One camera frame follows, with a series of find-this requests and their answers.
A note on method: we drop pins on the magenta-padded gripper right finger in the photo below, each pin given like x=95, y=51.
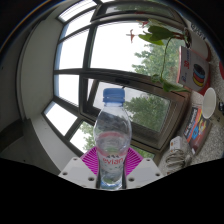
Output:
x=145, y=171

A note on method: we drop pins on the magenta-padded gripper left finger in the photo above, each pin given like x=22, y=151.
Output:
x=75, y=171

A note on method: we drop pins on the clear plastic water bottle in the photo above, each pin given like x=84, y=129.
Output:
x=112, y=133

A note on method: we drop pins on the dark colourful printed book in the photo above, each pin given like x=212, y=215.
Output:
x=198, y=128

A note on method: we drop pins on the white box with spool print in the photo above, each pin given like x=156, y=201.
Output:
x=193, y=68

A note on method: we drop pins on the dark-framed bay window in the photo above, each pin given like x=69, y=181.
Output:
x=87, y=50

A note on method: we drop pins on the potted plant in white pot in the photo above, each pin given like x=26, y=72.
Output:
x=156, y=33

